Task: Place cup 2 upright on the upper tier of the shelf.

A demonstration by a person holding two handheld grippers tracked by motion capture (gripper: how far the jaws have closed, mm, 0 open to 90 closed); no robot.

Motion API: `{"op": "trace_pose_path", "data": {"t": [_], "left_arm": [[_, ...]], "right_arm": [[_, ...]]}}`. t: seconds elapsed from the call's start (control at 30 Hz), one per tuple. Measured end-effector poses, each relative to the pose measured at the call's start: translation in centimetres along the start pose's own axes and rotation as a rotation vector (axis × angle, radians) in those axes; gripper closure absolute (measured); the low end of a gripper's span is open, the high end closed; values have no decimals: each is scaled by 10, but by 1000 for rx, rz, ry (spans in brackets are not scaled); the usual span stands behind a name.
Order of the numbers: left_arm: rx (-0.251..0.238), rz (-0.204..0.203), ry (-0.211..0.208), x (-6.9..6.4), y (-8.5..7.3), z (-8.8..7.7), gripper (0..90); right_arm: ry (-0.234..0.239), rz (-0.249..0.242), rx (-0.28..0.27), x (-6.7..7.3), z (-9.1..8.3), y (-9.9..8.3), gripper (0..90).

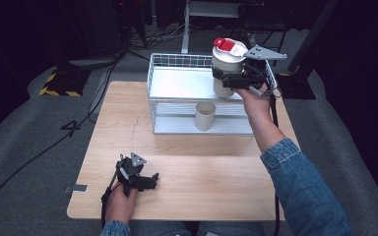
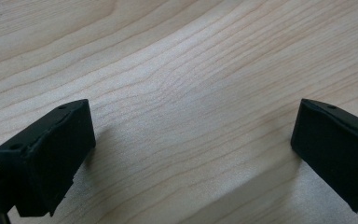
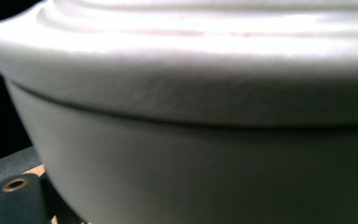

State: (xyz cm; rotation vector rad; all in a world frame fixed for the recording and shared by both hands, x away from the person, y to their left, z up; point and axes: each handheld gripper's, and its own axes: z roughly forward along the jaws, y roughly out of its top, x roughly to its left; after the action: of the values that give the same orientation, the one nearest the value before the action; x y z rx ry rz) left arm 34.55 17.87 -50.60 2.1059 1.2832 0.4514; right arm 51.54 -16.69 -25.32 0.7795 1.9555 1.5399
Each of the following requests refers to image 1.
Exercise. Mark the grey tape strip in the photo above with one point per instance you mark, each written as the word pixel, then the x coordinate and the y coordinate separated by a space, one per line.
pixel 78 188

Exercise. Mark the black square base plate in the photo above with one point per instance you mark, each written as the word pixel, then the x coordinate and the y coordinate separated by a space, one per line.
pixel 297 87

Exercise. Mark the person's left hand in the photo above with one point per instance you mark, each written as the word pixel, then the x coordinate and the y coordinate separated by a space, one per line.
pixel 119 205

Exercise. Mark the white desk frame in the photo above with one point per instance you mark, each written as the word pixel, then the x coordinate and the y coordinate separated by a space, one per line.
pixel 186 26

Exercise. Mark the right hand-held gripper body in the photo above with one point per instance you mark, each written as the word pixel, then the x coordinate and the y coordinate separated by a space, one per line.
pixel 257 70

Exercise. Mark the black metal chair frame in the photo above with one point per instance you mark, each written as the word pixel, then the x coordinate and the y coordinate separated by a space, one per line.
pixel 269 19

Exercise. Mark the person's right leg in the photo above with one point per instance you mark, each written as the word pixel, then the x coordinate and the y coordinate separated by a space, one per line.
pixel 233 230

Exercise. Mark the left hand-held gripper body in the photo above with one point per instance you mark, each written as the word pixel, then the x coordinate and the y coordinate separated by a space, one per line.
pixel 131 170

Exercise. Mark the yellow black striped stand base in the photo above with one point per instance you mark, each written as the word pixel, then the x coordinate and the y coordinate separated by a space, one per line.
pixel 62 83

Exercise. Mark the black slanted post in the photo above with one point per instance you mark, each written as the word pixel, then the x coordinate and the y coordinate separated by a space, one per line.
pixel 311 36

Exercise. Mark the person's right hand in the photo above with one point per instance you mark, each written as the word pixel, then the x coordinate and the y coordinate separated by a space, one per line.
pixel 256 101

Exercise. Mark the person's left leg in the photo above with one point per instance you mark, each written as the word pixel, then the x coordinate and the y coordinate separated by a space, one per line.
pixel 160 229

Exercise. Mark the person's leg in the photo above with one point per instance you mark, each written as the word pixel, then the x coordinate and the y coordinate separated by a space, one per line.
pixel 233 230
pixel 160 229

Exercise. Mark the white tumbler with red lid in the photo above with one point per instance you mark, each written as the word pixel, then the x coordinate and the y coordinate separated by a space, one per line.
pixel 228 59

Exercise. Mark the grey flat floor plate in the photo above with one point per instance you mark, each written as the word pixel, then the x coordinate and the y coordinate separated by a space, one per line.
pixel 93 62

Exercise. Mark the white paper cup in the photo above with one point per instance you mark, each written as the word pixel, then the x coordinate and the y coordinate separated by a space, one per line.
pixel 205 116

